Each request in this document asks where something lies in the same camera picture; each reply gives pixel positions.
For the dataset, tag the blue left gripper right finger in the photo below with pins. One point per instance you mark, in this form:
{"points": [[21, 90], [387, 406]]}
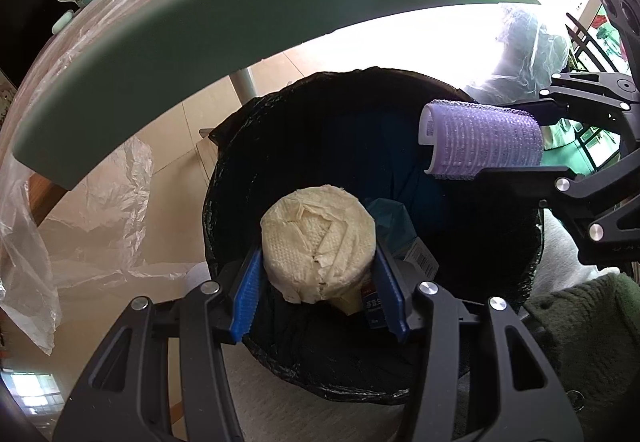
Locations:
{"points": [[389, 294]]}

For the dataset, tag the green sleeve forearm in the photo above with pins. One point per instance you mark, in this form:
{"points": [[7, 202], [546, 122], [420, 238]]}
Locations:
{"points": [[590, 334]]}

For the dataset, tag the purple hair roller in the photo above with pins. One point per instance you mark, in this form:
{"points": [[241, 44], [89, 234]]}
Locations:
{"points": [[466, 138]]}

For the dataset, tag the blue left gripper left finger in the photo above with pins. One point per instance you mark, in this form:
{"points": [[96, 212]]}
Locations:
{"points": [[246, 293]]}

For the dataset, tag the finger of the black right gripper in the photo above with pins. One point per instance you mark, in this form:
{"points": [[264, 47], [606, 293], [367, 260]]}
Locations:
{"points": [[546, 111], [546, 186]]}

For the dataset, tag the beige paper ball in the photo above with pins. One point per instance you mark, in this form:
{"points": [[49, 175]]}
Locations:
{"points": [[318, 244]]}

